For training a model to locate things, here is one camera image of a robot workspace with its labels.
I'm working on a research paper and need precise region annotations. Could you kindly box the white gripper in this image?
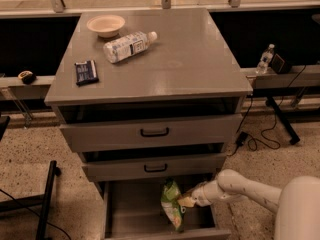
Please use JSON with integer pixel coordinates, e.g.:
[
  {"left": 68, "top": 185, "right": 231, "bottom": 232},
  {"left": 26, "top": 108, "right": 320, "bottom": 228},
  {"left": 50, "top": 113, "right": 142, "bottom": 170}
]
[{"left": 177, "top": 180, "right": 221, "bottom": 208}]

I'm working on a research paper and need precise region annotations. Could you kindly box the green rice chip bag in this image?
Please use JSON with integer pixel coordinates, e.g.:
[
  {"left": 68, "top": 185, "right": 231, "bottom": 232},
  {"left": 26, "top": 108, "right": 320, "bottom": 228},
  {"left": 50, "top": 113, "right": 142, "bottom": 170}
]
[{"left": 160, "top": 178, "right": 186, "bottom": 232}]

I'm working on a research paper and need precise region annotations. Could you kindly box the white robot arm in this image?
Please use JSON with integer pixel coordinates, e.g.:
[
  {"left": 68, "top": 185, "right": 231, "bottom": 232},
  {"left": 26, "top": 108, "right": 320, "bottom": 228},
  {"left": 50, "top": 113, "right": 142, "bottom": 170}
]
[{"left": 178, "top": 169, "right": 320, "bottom": 240}]

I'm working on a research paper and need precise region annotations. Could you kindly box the grey middle drawer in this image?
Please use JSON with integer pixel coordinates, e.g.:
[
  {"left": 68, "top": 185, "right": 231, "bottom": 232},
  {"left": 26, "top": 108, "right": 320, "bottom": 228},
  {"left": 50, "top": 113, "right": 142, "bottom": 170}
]
[{"left": 83, "top": 153, "right": 226, "bottom": 182}]

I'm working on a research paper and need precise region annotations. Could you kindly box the grey top drawer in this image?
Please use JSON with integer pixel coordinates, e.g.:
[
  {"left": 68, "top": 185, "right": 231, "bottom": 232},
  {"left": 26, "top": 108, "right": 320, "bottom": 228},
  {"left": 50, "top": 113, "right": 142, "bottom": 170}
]
[{"left": 60, "top": 114, "right": 242, "bottom": 152}]

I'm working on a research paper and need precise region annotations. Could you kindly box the grey open bottom drawer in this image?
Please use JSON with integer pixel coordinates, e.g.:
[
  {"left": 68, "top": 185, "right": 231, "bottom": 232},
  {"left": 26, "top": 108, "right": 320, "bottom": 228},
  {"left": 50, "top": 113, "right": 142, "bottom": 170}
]
[{"left": 101, "top": 177, "right": 231, "bottom": 240}]

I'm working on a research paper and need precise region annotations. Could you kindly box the grey drawer cabinet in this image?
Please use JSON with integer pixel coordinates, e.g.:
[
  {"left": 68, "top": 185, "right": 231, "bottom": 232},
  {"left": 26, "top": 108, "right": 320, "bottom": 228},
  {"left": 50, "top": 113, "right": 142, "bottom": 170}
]
[{"left": 43, "top": 7, "right": 253, "bottom": 240}]

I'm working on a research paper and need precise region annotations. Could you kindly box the black power adapter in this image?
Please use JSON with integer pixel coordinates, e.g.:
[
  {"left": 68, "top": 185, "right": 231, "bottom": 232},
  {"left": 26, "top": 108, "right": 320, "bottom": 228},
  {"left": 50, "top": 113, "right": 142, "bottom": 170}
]
[{"left": 236, "top": 132, "right": 248, "bottom": 147}]

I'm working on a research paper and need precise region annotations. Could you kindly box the black stand leg right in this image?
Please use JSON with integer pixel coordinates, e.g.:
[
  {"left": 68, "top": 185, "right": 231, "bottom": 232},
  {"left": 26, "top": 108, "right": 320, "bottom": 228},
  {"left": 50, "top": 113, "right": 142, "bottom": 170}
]
[{"left": 266, "top": 96, "right": 300, "bottom": 145}]

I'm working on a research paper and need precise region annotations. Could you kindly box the small background water bottle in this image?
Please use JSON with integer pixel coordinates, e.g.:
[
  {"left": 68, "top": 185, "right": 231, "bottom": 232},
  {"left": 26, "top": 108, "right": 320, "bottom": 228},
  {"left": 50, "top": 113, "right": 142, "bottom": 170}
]
[{"left": 256, "top": 44, "right": 275, "bottom": 74}]

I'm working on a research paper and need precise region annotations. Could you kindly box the black box on ledge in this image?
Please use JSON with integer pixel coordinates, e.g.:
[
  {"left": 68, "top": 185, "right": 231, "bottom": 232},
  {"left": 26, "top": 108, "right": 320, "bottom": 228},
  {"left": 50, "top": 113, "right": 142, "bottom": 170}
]
[{"left": 271, "top": 54, "right": 292, "bottom": 74}]

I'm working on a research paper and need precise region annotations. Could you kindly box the dark blue snack packet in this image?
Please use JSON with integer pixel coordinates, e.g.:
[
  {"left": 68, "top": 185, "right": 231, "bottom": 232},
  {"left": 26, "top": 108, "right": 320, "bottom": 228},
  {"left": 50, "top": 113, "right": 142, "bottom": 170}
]
[{"left": 75, "top": 60, "right": 99, "bottom": 86}]

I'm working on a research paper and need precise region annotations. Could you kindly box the clear plastic water bottle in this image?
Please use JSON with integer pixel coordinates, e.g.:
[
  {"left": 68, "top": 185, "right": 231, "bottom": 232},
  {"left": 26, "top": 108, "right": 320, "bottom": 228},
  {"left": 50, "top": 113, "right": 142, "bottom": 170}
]
[{"left": 103, "top": 31, "right": 158, "bottom": 63}]

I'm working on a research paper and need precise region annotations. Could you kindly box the white paper bowl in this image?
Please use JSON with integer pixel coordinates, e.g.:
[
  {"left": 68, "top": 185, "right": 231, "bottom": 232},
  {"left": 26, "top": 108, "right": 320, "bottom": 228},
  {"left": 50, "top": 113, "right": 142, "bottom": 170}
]
[{"left": 87, "top": 15, "right": 125, "bottom": 38}]

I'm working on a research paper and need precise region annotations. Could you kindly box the yellow tape measure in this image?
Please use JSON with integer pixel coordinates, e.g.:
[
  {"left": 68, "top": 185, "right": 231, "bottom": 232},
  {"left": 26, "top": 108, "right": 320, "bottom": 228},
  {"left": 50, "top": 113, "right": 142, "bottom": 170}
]
[{"left": 18, "top": 70, "right": 37, "bottom": 84}]

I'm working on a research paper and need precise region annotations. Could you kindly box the black middle drawer handle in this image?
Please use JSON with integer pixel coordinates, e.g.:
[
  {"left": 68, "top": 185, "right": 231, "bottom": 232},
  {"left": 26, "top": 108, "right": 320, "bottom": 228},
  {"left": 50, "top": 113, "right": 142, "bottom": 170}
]
[{"left": 144, "top": 163, "right": 168, "bottom": 173}]

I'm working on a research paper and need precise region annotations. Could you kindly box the black drawer handle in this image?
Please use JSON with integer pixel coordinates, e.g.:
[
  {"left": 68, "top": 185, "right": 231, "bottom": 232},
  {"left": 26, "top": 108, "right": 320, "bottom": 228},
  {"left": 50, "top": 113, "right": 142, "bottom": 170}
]
[
  {"left": 140, "top": 127, "right": 170, "bottom": 138},
  {"left": 144, "top": 163, "right": 168, "bottom": 173}
]

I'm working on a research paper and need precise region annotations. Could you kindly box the black top drawer handle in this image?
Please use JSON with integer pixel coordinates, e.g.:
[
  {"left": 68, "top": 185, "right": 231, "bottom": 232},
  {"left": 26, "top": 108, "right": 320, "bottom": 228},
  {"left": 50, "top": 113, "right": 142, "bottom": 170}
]
[{"left": 140, "top": 127, "right": 170, "bottom": 138}]

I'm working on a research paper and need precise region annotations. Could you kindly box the black power cable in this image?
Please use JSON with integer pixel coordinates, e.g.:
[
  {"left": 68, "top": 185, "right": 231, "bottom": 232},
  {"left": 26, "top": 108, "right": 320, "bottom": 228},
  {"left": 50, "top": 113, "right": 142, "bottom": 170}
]
[{"left": 226, "top": 64, "right": 308, "bottom": 157}]

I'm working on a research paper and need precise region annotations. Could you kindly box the black stand frame left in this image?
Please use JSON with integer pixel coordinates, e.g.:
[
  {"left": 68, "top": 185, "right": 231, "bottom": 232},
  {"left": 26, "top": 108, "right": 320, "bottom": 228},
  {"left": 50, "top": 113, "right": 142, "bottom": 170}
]
[{"left": 0, "top": 115, "right": 62, "bottom": 240}]

